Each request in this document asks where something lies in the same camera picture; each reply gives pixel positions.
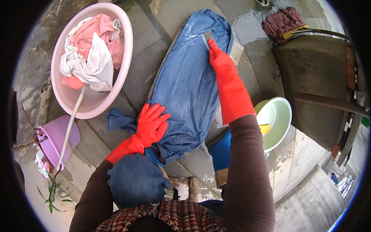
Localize person's right hand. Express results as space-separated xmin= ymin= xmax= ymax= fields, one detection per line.
xmin=208 ymin=38 xmax=233 ymax=75

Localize person's left hand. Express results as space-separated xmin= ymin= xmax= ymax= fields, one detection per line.
xmin=136 ymin=103 xmax=171 ymax=148

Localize grey scrubbing brush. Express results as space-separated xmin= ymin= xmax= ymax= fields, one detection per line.
xmin=202 ymin=31 xmax=217 ymax=51

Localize blue denim jeans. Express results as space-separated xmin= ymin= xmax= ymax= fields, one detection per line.
xmin=106 ymin=9 xmax=235 ymax=165

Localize maroon mop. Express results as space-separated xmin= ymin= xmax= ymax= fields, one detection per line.
xmin=262 ymin=7 xmax=352 ymax=44

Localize pale green basin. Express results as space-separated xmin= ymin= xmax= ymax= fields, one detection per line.
xmin=254 ymin=96 xmax=293 ymax=153

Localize grey concrete tank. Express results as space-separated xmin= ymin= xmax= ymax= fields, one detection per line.
xmin=272 ymin=35 xmax=357 ymax=152

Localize white cloth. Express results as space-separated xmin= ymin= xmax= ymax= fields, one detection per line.
xmin=59 ymin=32 xmax=114 ymax=93

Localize pink garment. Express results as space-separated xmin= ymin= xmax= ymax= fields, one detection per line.
xmin=61 ymin=13 xmax=125 ymax=90

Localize rusty metal pipe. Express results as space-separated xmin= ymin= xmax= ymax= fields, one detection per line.
xmin=294 ymin=92 xmax=371 ymax=118

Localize large pink basin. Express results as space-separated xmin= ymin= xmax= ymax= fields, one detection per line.
xmin=51 ymin=3 xmax=134 ymax=119

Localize wooden stool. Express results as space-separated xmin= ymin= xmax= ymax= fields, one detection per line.
xmin=163 ymin=175 xmax=199 ymax=203

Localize person's legs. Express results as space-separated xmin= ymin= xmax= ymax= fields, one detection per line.
xmin=107 ymin=128 xmax=233 ymax=216

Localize person's body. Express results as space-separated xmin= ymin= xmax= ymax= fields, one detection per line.
xmin=69 ymin=186 xmax=276 ymax=232

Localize lilac plastic bucket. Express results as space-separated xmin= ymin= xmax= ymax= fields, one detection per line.
xmin=36 ymin=114 xmax=81 ymax=171

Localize crumpled plastic wrappers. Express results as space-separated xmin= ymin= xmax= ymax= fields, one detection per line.
xmin=34 ymin=142 xmax=52 ymax=180

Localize green leafy twig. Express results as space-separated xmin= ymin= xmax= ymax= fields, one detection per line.
xmin=37 ymin=171 xmax=75 ymax=215

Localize white hose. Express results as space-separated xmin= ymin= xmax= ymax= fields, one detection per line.
xmin=56 ymin=84 xmax=87 ymax=171

